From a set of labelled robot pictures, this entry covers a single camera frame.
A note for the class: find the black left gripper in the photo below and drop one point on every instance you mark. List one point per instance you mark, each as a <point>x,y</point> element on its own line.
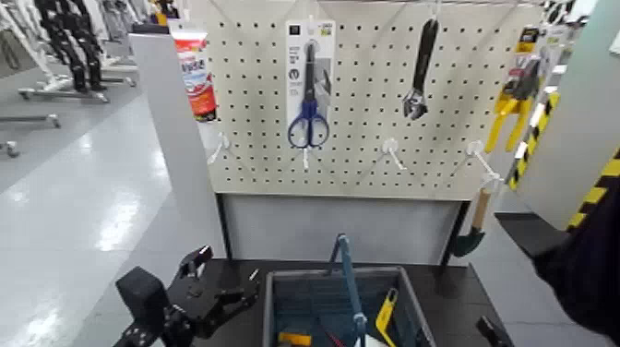
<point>196,305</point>

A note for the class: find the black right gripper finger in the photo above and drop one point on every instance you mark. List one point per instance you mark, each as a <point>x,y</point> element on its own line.
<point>494,334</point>

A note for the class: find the red white glue tube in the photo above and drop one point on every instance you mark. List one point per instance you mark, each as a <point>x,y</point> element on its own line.
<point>196,72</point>

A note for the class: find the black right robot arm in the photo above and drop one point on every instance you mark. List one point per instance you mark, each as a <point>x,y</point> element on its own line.
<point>591,271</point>

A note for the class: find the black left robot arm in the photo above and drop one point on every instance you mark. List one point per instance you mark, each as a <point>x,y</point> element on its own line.
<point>143,295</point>

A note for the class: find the grey crate with teal inside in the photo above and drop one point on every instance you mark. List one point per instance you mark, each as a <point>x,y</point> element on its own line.
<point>310,300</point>

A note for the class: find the orange tool in crate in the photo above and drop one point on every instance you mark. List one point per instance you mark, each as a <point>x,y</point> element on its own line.
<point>294,339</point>

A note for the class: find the grey panel under pegboard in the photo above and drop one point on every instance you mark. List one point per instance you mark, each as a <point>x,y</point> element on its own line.
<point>339,227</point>

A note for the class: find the white zip tie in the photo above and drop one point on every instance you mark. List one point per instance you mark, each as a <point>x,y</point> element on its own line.
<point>359,319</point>

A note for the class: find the white peg hook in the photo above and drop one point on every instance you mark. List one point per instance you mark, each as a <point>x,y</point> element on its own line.
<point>221,143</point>
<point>390,145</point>
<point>305,157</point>
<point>475,148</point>

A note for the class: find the white partition panel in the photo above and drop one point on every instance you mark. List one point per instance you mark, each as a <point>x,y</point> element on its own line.
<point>179,145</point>

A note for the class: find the beige pegboard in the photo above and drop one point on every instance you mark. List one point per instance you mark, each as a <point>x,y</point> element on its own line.
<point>438,167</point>

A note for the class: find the blue scissors in white package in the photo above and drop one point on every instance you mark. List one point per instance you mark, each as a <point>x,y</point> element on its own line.
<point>308,109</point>

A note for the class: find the pale column with hazard stripes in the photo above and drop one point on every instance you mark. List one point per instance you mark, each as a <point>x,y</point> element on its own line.
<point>581,121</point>

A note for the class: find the black background robot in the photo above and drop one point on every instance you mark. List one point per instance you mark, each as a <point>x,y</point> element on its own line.
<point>72,48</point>

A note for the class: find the black adjustable wrench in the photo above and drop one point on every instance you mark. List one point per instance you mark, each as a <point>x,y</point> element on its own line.
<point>425,48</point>

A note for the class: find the yellow black tool package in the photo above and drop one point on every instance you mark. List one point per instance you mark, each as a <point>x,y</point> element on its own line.
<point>527,39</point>

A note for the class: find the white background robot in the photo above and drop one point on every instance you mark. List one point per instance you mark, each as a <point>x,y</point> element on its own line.
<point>22,34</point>

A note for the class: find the black pegboard stand post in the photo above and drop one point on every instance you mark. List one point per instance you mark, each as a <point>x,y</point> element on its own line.
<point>455,232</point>
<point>224,227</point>

